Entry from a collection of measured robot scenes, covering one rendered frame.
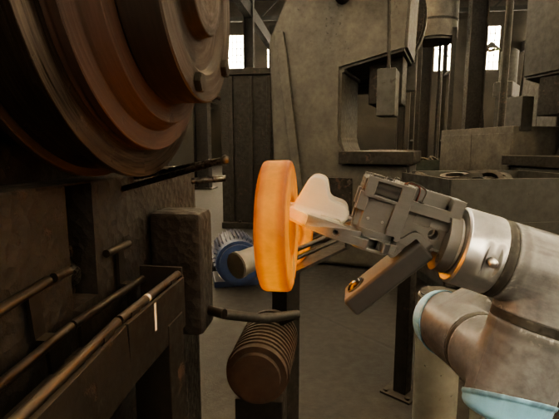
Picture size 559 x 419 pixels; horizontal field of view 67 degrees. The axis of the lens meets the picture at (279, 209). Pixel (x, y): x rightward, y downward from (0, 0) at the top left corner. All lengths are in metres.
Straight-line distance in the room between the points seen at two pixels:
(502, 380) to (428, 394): 0.80
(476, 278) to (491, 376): 0.11
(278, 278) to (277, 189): 0.10
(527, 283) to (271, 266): 0.27
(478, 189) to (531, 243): 2.12
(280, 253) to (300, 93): 2.90
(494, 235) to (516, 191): 2.27
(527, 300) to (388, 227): 0.16
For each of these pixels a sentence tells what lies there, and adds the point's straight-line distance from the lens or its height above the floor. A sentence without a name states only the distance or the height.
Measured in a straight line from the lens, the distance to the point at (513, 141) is 4.32.
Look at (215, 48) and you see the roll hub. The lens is 0.66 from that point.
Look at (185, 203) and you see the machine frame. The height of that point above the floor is 0.79.
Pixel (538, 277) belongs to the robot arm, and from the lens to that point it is 0.52.
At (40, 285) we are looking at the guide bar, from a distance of 0.57.
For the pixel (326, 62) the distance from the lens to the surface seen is 3.28.
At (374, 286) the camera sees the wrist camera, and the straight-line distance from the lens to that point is 0.51.
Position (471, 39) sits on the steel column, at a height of 2.94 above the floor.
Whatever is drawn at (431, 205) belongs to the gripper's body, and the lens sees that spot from 0.51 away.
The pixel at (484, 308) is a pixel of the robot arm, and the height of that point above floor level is 0.70.
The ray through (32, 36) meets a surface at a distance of 0.44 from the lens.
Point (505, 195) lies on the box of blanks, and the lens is 2.73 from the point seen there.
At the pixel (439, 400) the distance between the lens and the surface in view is 1.34.
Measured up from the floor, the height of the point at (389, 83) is 1.32.
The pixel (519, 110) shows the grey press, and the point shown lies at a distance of 4.37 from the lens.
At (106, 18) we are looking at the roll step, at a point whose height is 1.04.
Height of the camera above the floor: 0.92
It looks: 8 degrees down
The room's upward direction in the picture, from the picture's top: straight up
